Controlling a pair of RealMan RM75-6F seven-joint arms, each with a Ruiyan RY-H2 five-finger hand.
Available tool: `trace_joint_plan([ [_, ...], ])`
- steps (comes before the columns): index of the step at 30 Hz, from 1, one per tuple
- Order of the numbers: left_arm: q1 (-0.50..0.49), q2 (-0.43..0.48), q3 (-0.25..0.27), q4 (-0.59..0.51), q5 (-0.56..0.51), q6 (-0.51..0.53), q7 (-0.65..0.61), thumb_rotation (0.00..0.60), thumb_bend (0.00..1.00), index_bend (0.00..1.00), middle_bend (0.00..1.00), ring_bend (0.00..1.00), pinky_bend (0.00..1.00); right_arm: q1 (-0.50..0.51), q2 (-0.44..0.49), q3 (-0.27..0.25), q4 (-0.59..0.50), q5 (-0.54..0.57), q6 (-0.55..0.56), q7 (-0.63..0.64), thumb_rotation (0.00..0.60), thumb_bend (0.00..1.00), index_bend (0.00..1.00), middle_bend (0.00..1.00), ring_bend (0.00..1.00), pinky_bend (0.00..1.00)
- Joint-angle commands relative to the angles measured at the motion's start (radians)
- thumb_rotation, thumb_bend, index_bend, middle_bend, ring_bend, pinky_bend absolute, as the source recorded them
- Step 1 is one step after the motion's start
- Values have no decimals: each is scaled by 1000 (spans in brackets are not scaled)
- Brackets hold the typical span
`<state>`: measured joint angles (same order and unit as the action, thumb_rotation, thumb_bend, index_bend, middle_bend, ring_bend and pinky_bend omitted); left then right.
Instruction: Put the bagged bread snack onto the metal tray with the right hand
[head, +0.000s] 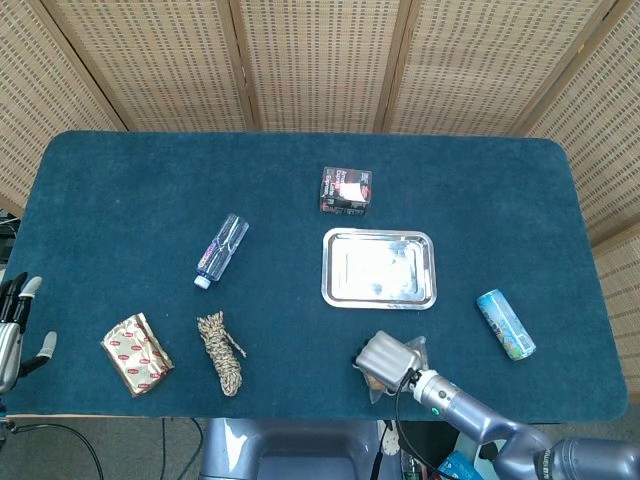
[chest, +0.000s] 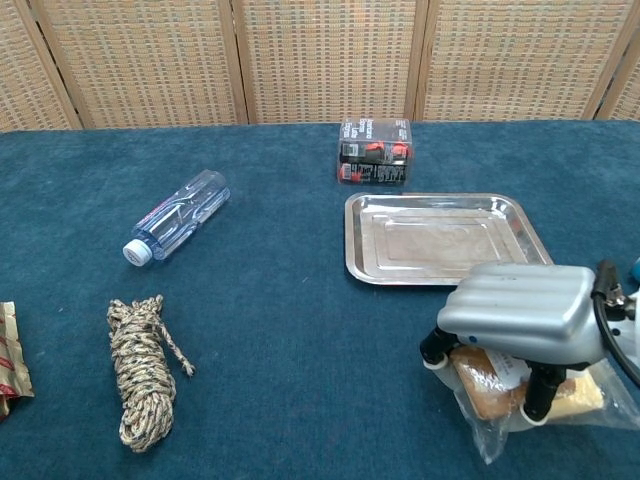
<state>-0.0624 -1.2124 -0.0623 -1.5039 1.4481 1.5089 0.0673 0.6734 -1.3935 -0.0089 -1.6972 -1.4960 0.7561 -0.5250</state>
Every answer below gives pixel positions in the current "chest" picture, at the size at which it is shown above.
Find camouflage braided rope bundle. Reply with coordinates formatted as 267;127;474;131
106;294;196;454

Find gold red snack wrapper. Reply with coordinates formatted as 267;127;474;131
0;301;35;420

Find clear box with black print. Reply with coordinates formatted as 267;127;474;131
335;117;414;188

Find stainless steel tray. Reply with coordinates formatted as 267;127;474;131
343;192;555;287

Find clear plastic water bottle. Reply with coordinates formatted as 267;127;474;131
122;169;232;268

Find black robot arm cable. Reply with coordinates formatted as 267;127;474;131
590;259;640;387

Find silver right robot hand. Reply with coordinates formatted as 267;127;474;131
418;261;607;425

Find bagged sandwich snack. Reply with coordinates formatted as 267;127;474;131
448;345;640;465

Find blue velvet tablecloth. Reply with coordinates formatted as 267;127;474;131
0;118;640;480

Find woven rattan folding screen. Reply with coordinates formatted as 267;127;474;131
0;0;640;132

